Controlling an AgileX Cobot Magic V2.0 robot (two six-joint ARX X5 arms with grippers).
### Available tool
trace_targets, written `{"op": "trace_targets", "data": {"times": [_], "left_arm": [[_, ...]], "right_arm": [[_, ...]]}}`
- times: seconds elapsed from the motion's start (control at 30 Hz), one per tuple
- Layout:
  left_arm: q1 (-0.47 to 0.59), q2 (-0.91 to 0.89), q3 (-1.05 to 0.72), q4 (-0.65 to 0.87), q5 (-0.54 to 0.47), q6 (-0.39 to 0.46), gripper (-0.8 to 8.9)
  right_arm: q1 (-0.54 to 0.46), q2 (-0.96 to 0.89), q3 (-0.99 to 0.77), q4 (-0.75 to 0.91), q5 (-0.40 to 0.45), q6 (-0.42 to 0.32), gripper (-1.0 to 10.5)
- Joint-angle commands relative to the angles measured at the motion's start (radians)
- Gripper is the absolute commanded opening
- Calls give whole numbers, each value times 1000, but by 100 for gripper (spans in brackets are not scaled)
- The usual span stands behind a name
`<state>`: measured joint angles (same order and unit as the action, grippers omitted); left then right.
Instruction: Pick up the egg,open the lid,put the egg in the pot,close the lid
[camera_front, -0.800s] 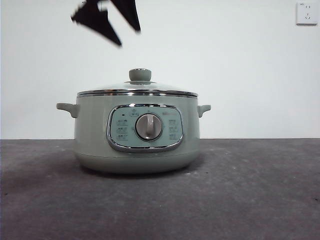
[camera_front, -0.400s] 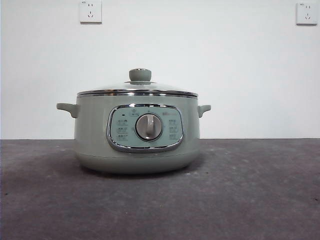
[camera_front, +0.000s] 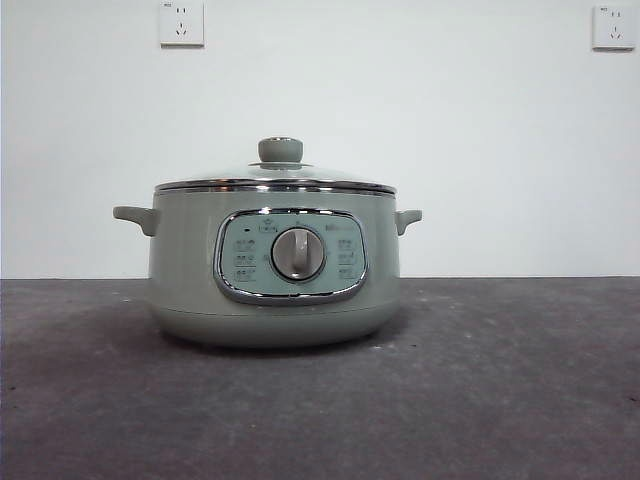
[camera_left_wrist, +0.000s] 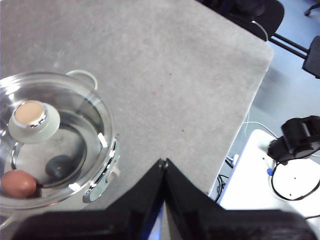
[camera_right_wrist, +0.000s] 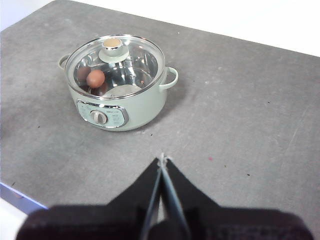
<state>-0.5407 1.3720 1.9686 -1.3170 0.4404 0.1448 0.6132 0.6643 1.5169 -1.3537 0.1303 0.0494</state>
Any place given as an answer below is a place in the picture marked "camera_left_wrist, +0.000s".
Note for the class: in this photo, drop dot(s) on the black chair with metal bars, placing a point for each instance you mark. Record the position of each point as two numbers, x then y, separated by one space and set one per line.
313 57

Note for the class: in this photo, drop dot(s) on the sage green electric cooking pot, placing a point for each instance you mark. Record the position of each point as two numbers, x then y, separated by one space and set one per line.
93 193

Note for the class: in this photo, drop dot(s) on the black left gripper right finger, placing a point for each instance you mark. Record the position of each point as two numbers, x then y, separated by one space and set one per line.
212 225

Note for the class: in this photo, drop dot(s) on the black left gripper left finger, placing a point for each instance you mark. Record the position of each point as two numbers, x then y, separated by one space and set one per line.
120 222

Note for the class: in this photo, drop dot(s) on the brown egg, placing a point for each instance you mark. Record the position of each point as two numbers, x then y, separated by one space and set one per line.
18 183

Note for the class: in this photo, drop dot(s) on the black office chair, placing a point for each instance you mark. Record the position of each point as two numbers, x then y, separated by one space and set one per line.
245 10

